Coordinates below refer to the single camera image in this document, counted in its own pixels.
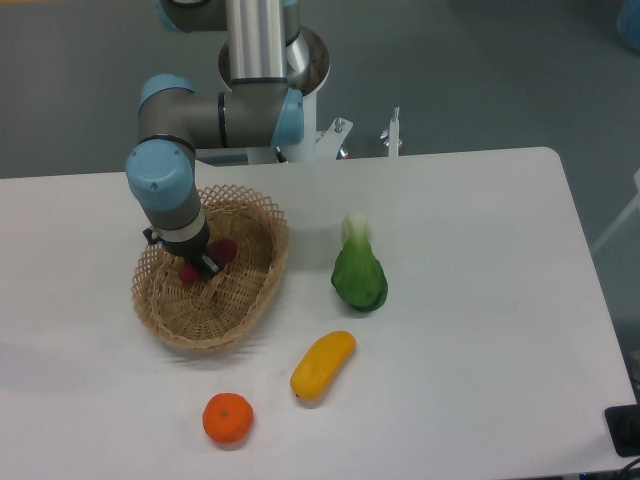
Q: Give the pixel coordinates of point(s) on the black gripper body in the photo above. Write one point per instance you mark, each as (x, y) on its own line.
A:
(190, 242)

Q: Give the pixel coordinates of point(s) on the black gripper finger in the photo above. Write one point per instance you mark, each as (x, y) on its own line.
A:
(207, 267)

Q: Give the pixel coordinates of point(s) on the purple sweet potato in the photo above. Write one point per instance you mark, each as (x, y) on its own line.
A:
(223, 251)

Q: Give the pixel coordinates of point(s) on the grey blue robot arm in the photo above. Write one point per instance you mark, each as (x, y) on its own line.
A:
(260, 109)

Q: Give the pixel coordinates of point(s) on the woven wicker basket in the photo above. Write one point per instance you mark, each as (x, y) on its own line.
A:
(208, 315)

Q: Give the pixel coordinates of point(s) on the yellow mango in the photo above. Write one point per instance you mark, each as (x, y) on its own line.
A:
(320, 365)

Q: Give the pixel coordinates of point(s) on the green bok choy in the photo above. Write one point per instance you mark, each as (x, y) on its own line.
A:
(358, 276)

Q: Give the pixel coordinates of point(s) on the orange tangerine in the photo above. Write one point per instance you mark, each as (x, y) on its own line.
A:
(227, 418)

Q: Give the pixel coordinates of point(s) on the black device at table edge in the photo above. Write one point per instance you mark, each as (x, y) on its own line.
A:
(623, 425)

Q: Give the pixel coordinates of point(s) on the blue object top right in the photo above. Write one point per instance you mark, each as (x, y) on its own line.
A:
(628, 24)

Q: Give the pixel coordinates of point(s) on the white metal base frame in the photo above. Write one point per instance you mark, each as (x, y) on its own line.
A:
(328, 146)

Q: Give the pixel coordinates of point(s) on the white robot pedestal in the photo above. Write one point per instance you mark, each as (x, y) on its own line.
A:
(308, 66)

